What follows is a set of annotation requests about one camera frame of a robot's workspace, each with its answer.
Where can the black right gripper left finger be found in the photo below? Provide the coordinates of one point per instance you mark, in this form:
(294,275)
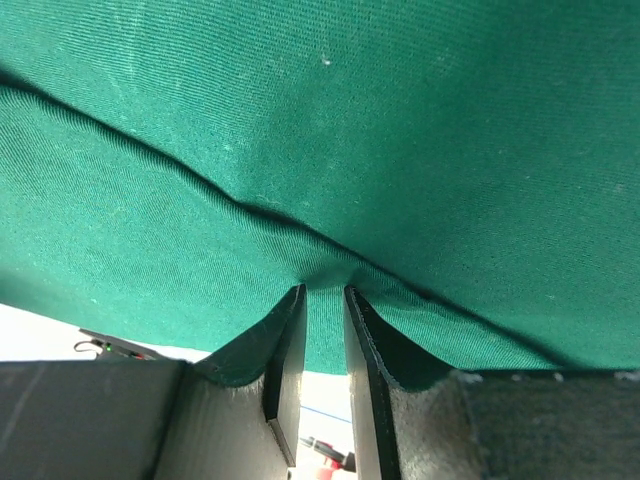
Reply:
(232,415)

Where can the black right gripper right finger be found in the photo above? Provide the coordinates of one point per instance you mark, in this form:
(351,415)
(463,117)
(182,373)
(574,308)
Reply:
(416,417)

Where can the dark green surgical cloth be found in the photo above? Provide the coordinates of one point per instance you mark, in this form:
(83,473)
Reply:
(169,169)

